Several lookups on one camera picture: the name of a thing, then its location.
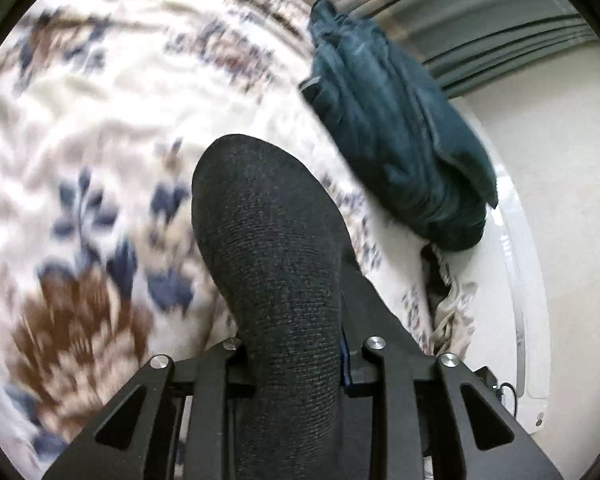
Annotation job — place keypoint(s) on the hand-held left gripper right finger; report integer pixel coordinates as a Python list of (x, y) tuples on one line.
[(375, 365)]

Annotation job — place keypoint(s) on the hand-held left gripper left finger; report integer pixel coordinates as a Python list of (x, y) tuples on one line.
[(230, 360)]

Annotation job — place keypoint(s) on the dark striped knit sweater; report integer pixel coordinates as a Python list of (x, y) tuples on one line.
[(270, 260)]

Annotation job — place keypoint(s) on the crumpled beige cloth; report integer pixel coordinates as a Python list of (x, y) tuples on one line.
[(452, 310)]

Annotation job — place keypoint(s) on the white headboard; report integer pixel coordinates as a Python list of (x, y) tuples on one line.
[(525, 310)]

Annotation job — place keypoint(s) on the teal velvet quilt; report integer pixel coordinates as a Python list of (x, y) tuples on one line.
[(390, 135)]

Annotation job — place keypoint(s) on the floral bed blanket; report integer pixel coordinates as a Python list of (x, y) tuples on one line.
[(105, 135)]

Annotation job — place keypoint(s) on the grey-green curtain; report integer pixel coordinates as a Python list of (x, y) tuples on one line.
[(480, 20)]

